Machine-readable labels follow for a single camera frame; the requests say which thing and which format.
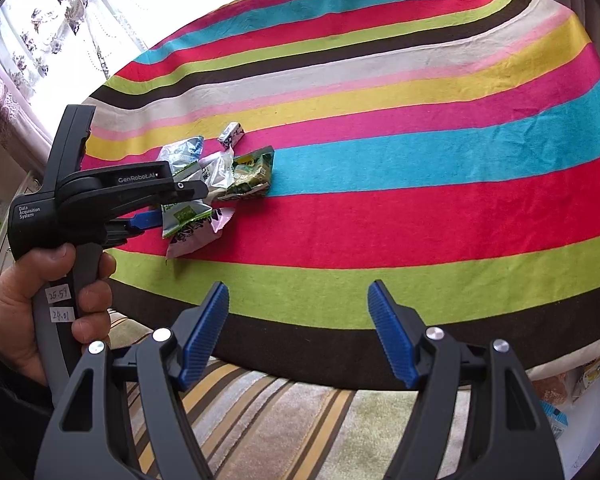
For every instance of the large orange white bread packet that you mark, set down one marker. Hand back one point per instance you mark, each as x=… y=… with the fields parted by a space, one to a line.
x=550 y=387

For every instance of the pink black print snack packet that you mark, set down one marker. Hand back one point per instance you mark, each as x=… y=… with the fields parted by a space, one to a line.
x=195 y=242

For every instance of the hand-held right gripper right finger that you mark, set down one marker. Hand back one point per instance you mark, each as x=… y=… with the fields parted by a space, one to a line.
x=392 y=335

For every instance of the silver blue snack packet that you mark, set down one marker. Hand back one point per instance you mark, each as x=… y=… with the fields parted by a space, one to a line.
x=182 y=152

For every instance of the white serrated snack packet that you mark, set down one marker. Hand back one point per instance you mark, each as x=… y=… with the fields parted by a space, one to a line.
x=219 y=172

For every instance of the blue cartoon snack packet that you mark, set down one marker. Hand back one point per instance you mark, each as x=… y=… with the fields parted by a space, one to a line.
x=555 y=420

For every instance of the green white snack packet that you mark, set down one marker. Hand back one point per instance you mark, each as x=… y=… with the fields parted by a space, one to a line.
x=185 y=217

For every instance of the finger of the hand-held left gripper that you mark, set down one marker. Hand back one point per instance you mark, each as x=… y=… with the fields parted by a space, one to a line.
x=145 y=220
x=190 y=191

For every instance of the white sheer curtain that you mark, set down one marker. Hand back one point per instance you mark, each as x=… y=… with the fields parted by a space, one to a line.
x=45 y=20

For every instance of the person's left hand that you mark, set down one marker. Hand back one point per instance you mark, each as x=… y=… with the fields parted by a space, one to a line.
x=15 y=310

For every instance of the small white blue candy packet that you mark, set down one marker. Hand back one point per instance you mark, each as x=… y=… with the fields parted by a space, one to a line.
x=231 y=134

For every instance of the colourful striped tablecloth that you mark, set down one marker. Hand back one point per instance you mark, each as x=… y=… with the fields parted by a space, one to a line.
x=405 y=210

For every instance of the striped plush cushion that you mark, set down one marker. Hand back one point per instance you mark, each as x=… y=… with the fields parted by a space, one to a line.
x=280 y=420

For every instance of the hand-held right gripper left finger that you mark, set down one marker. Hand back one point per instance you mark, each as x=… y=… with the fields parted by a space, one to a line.
x=202 y=335

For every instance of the person's left forearm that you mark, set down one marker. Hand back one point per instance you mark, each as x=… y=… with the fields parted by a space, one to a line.
x=5 y=420

